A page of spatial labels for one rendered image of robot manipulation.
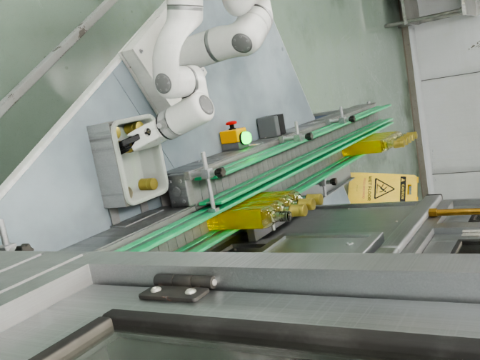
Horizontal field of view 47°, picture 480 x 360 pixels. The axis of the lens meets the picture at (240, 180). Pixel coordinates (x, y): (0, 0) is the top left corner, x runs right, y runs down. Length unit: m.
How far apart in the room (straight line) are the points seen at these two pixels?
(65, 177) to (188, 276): 0.99
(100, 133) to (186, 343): 1.12
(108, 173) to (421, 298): 1.16
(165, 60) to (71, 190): 0.41
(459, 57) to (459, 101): 0.52
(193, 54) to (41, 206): 0.60
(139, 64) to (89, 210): 0.43
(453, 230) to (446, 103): 5.64
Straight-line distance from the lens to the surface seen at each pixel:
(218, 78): 2.01
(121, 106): 1.60
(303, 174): 2.23
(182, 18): 1.32
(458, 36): 7.30
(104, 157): 1.47
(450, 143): 7.43
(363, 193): 4.95
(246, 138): 1.92
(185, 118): 1.33
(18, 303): 0.51
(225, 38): 1.55
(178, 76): 1.29
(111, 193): 1.48
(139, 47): 1.61
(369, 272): 0.40
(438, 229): 1.79
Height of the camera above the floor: 1.84
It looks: 32 degrees down
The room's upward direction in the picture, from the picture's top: 86 degrees clockwise
